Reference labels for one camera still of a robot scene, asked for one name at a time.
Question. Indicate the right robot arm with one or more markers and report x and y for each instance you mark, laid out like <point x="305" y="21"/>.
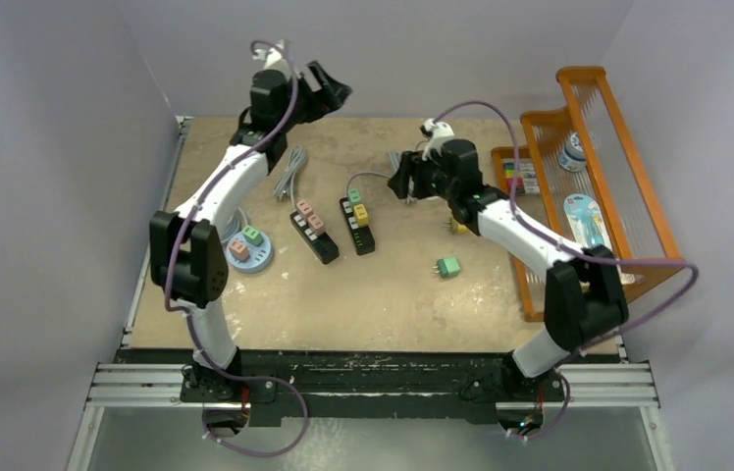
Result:
<point x="584" y="298"/>

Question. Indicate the black strip with green USB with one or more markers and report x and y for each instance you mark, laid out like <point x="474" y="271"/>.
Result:
<point x="362" y="238"/>

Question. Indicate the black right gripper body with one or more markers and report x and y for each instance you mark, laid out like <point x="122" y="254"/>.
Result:
<point x="430" y="178"/>

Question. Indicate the pink plug on round socket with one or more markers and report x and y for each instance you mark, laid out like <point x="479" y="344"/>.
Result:
<point x="238" y="250"/>

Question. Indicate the colourful box on rack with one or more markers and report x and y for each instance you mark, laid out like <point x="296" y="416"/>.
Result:
<point x="525" y="177"/>

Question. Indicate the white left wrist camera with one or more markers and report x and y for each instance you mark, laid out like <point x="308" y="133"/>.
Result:
<point x="272" y="56"/>

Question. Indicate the black strip with pink plugs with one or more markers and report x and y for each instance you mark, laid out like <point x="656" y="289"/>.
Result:
<point x="323" y="246"/>

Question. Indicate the black aluminium robot base frame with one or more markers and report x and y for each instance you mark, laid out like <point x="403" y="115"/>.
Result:
<point x="280" y="384"/>

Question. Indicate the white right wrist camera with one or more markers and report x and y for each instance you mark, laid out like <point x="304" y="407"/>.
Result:
<point x="436" y="134"/>

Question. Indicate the blue packaged item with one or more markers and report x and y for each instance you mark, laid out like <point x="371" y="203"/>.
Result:
<point x="585" y="219"/>

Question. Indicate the green plug on round socket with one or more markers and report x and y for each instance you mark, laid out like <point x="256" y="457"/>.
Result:
<point x="252" y="235"/>

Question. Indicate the light blue round socket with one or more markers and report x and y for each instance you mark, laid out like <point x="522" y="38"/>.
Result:
<point x="260" y="256"/>

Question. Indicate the pink plug adapter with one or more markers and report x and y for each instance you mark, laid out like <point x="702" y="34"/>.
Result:
<point x="316" y="225"/>
<point x="304" y="209"/>

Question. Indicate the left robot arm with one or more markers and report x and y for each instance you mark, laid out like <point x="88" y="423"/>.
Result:
<point x="187" y="259"/>

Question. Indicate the green plug adapter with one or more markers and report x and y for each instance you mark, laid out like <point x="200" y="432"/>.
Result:
<point x="447" y="267"/>

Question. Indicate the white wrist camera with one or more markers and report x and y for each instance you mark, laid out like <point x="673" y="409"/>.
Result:
<point x="272" y="56"/>
<point x="436" y="134"/>

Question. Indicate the yellow plug adapter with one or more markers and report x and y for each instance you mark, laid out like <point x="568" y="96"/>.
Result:
<point x="456" y="228"/>

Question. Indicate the green plug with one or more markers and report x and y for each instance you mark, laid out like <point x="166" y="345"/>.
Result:
<point x="252" y="235"/>
<point x="354" y="197"/>

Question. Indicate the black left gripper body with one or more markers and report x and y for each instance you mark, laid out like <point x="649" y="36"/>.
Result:
<point x="310" y="106"/>

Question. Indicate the orange wooden rack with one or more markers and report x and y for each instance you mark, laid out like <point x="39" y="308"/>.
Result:
<point x="616" y="176"/>

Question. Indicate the yellow plug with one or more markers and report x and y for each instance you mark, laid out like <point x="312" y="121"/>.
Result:
<point x="360" y="215"/>

